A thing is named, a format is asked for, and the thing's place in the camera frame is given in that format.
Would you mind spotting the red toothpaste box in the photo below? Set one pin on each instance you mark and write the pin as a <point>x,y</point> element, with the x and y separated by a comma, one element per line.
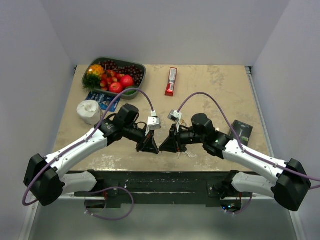
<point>171,82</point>

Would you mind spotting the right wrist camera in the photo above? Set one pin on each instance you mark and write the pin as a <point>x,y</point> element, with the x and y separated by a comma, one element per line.
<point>175,116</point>

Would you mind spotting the dark grape bunch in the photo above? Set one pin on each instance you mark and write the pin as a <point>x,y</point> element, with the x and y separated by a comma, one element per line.
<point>118,68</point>

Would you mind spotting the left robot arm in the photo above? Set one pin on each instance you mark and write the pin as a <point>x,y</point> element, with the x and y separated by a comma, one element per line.
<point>48,177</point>

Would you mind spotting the orange pineapple toy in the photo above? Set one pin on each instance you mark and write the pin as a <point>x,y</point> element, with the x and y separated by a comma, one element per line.
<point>93,77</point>

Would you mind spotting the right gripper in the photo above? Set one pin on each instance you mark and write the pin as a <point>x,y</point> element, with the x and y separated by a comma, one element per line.
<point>173,140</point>

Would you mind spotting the black key bunch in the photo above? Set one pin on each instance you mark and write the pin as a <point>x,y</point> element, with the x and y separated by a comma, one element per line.
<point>183,154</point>

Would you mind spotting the green black box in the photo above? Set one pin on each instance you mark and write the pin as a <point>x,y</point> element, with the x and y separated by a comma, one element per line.
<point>243,130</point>

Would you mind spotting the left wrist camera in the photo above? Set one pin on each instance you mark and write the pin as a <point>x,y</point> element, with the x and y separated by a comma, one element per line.
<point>153,121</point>

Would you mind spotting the red apple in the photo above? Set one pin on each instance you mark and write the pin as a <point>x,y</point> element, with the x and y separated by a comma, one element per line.
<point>126,81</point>
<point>116,88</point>

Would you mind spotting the green fruit tray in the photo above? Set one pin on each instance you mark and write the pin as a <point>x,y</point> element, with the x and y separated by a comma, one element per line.
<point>107,81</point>

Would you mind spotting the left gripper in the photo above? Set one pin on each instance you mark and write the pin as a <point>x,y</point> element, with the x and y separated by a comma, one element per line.
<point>150,146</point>

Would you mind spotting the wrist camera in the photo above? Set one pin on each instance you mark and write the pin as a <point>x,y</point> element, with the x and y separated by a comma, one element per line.
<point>175,116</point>
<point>153,121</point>

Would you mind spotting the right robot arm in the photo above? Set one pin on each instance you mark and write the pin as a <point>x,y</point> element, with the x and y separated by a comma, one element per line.
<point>284,181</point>

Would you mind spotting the green avocado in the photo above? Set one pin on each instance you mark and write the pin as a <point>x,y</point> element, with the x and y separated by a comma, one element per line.
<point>130,90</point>

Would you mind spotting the blue card package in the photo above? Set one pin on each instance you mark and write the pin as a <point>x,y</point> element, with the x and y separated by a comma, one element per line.
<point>104,100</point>

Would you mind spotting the white tissue roll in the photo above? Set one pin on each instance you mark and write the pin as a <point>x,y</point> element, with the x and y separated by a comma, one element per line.
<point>89,111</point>

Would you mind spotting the black base frame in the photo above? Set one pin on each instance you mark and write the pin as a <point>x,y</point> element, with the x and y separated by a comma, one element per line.
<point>162,188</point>

